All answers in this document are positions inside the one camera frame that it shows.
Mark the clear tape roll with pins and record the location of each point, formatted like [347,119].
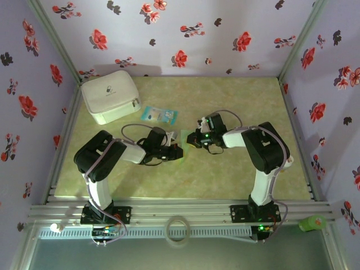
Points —
[168,239]

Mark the aluminium side rail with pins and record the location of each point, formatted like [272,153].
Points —
[290,112]
[70,112]

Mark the light green cloth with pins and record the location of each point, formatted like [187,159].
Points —
[185,135]

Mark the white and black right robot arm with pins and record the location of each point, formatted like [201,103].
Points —
[264,146]

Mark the aluminium corner post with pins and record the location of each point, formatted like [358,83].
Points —
[56,42]
[302,42]

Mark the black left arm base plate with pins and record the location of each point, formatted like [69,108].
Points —
[123,215]

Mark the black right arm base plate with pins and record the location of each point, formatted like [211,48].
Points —
[239,213]

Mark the blue snack packet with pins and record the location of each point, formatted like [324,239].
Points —
[159,115]

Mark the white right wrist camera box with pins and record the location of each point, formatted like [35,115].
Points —
[202,125]

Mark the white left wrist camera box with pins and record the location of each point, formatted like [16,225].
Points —
[171,136]

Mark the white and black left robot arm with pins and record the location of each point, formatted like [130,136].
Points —
[95,154]

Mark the green plastic bottle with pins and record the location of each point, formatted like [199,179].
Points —
[312,223]

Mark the white zip pouch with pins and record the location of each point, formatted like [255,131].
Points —
[109,92]

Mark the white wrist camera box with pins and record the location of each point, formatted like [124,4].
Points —
[202,125]
[171,136]

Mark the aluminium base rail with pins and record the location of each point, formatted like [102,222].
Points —
[180,208]

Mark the aluminium frame bar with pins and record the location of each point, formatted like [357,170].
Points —
[336,253]
[24,253]

